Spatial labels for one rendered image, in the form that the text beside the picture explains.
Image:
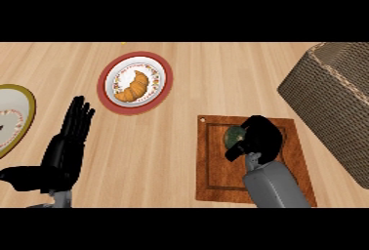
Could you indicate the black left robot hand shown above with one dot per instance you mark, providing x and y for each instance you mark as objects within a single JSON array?
[{"x": 64, "y": 156}]

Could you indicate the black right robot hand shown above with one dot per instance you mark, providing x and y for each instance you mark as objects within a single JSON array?
[{"x": 261, "y": 136}]

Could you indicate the green squash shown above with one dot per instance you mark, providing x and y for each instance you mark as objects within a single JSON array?
[{"x": 233, "y": 136}]

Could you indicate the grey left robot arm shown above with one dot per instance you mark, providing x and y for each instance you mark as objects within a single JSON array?
[{"x": 54, "y": 199}]

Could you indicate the brown wooden cutting board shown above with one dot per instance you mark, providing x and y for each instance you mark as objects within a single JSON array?
[{"x": 215, "y": 162}]

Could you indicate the brown wicker basket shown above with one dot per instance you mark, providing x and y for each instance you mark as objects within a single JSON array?
[{"x": 330, "y": 107}]

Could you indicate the gold-rimmed white plate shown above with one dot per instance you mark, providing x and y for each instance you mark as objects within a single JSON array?
[{"x": 11, "y": 117}]

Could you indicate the golden croissant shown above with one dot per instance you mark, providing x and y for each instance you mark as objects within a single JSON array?
[{"x": 132, "y": 88}]

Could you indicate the red-rimmed white plate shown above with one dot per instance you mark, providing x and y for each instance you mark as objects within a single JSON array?
[{"x": 134, "y": 83}]

